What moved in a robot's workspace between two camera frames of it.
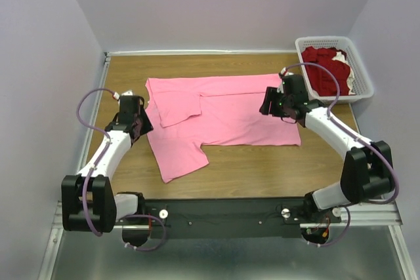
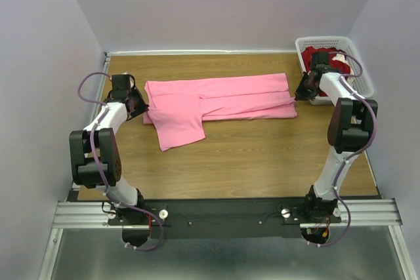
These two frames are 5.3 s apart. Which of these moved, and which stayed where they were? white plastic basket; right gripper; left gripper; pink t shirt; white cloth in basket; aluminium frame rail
Moved: left gripper; pink t shirt; right gripper
Stayed: white plastic basket; aluminium frame rail; white cloth in basket
